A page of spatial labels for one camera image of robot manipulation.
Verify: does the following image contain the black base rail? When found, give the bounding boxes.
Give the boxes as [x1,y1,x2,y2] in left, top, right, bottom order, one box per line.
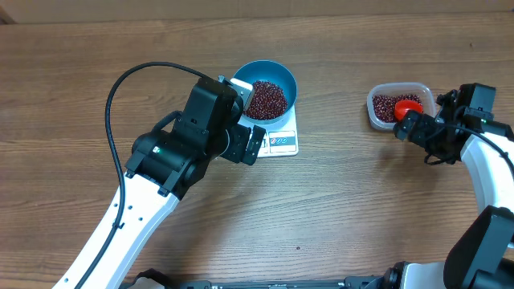
[119,269,384,289]

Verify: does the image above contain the white digital kitchen scale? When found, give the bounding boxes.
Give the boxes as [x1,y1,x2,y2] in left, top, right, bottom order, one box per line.
[239,106,299,158]

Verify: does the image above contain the red beans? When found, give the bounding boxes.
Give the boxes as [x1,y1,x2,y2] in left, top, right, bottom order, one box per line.
[244,81,422,123]

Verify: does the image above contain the blue metal bowl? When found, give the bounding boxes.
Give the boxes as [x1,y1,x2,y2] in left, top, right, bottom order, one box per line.
[234,60,298,114]

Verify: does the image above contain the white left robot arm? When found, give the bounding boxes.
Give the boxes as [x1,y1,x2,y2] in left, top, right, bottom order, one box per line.
[56,78,265,288]

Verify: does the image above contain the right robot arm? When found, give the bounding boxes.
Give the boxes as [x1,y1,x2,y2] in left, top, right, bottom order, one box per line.
[368,83,513,288]

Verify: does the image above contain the clear plastic container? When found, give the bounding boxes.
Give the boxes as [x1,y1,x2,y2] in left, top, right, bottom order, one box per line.
[366,82,437,132]

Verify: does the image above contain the orange measuring scoop blue handle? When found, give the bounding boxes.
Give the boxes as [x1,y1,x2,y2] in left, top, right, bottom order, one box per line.
[394,100,423,121]

